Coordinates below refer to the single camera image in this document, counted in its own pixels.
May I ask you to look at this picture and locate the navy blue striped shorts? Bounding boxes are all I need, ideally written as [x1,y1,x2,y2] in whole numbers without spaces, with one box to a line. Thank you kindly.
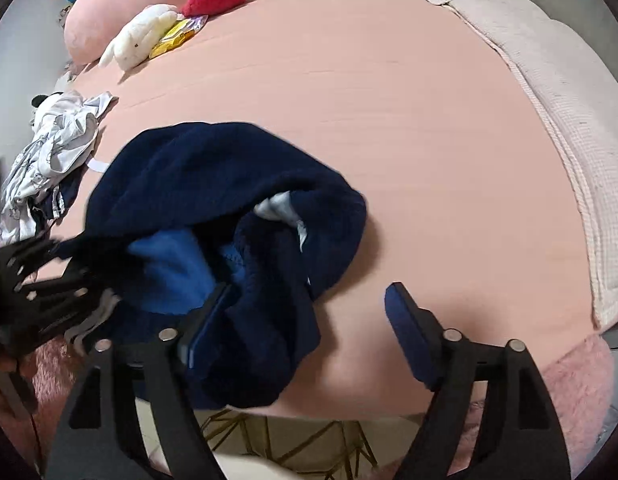
[59,122,367,410]

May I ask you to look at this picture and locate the white printed garment pile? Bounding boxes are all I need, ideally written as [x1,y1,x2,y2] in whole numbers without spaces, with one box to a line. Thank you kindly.
[0,90,116,246]

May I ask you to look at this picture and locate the white plush rabbit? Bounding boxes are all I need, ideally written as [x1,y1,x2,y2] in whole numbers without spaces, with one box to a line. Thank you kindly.
[99,3,181,72]

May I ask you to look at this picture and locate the yellow snack packet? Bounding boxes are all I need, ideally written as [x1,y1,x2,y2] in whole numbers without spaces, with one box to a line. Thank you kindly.
[149,15,208,60]

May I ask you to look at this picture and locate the light pink knit blanket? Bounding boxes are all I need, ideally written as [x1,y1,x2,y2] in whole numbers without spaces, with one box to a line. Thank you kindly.
[427,0,618,330]

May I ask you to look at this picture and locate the pink bed sheet mattress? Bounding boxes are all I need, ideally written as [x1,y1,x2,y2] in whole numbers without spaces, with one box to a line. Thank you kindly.
[28,0,603,421]

